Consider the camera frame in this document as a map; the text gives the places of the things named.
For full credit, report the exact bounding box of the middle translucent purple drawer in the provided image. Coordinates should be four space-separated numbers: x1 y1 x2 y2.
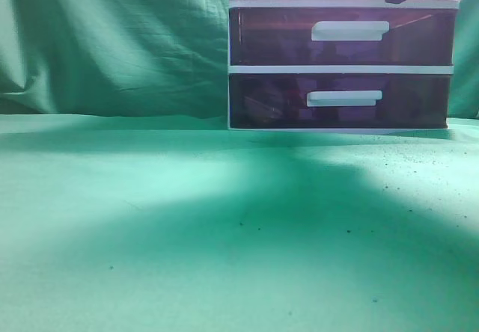
230 7 456 66

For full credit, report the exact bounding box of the translucent purple drawer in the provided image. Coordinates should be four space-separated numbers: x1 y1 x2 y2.
230 7 456 66
229 74 450 129

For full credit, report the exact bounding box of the bottom translucent purple drawer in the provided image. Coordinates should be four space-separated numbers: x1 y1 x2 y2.
229 74 450 129

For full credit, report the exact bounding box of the green cloth backdrop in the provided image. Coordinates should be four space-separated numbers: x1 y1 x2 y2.
0 0 479 120

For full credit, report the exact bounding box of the green cloth table cover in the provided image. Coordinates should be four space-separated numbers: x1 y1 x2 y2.
1 115 478 331

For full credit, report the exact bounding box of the white plastic drawer cabinet frame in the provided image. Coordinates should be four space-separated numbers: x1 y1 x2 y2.
228 0 460 133

